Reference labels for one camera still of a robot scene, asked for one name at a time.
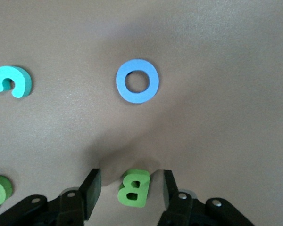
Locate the teal foam letter c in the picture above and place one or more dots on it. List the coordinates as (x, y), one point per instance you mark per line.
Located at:
(4, 73)

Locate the blue foam letter O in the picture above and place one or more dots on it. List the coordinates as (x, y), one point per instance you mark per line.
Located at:
(136, 64)

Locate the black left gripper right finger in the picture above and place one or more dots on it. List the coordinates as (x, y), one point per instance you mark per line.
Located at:
(172, 202)

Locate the green foam letter p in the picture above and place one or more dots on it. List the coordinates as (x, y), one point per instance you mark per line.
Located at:
(3, 188)

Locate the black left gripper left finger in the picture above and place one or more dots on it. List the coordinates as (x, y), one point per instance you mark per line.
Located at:
(89, 195)

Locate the green foam letter B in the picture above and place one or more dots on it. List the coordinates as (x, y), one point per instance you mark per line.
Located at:
(142, 195)

